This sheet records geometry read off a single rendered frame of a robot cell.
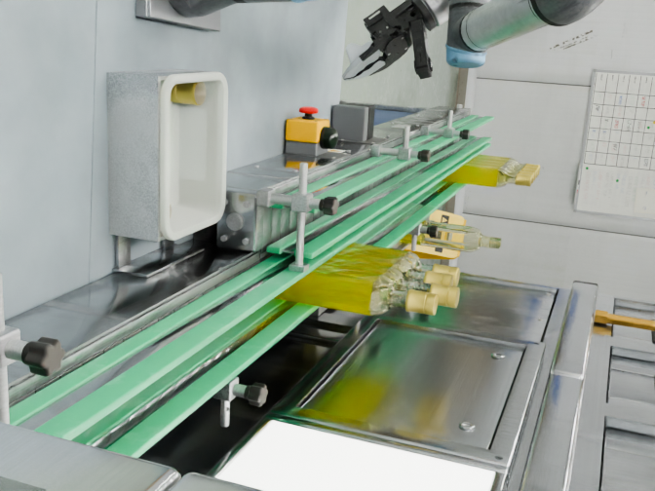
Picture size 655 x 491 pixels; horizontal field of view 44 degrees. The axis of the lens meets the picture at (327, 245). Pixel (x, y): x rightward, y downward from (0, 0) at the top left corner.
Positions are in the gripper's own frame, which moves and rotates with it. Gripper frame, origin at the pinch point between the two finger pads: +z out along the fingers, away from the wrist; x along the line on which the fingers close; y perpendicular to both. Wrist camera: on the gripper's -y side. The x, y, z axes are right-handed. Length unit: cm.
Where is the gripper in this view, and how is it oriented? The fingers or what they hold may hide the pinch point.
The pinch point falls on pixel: (350, 77)
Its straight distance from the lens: 166.5
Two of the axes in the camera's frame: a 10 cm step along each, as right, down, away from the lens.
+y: -5.1, -7.7, 3.9
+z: -8.2, 5.7, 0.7
